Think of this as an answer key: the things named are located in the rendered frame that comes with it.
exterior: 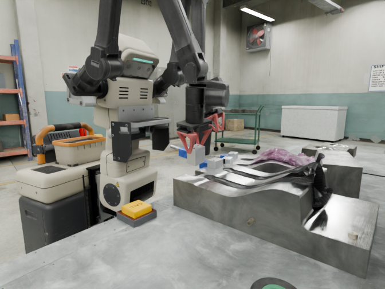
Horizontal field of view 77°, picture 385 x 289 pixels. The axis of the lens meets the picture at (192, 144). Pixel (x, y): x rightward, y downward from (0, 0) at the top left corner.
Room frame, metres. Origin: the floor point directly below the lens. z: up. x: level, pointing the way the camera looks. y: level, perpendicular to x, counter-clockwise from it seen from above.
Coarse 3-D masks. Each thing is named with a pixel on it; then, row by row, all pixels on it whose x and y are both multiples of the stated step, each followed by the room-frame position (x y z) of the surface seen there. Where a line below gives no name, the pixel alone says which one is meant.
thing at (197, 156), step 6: (198, 144) 0.78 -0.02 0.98; (180, 150) 0.78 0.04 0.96; (192, 150) 0.74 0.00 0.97; (198, 150) 0.74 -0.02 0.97; (204, 150) 0.76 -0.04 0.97; (180, 156) 0.78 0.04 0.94; (186, 156) 0.76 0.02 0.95; (192, 156) 0.74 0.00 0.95; (198, 156) 0.74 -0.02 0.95; (204, 156) 0.77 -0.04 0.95; (192, 162) 0.74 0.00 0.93; (198, 162) 0.75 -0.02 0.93
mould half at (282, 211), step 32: (192, 192) 0.67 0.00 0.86; (224, 192) 0.62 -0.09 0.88; (256, 192) 0.54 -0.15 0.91; (288, 192) 0.49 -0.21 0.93; (224, 224) 0.60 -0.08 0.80; (256, 224) 0.54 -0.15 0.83; (288, 224) 0.49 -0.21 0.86; (320, 224) 0.49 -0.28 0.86; (352, 224) 0.49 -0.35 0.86; (320, 256) 0.45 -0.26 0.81; (352, 256) 0.41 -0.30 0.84
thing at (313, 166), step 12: (228, 168) 0.83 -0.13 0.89; (300, 168) 0.68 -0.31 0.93; (312, 168) 0.62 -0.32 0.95; (216, 180) 0.72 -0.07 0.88; (228, 180) 0.71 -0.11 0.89; (276, 180) 0.61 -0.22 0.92; (288, 180) 0.56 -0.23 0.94; (300, 180) 0.54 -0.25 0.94; (312, 180) 0.58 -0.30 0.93; (324, 180) 0.62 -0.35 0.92; (312, 192) 0.54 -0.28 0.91; (324, 192) 0.61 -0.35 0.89; (312, 204) 0.54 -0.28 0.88; (324, 204) 0.55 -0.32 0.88
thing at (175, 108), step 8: (152, 72) 6.57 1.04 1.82; (160, 72) 6.51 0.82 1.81; (168, 88) 6.67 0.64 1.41; (176, 88) 6.85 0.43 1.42; (184, 88) 7.05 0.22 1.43; (168, 96) 6.66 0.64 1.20; (176, 96) 6.85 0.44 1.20; (184, 96) 7.05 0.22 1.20; (152, 104) 6.61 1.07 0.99; (160, 104) 6.49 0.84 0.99; (168, 104) 6.66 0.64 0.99; (176, 104) 6.85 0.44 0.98; (184, 104) 7.04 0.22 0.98; (160, 112) 6.49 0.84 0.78; (168, 112) 6.66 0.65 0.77; (176, 112) 6.84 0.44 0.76; (184, 112) 7.04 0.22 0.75; (176, 120) 6.84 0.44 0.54; (176, 128) 6.84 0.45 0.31; (176, 136) 6.84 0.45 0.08; (184, 136) 7.07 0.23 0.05
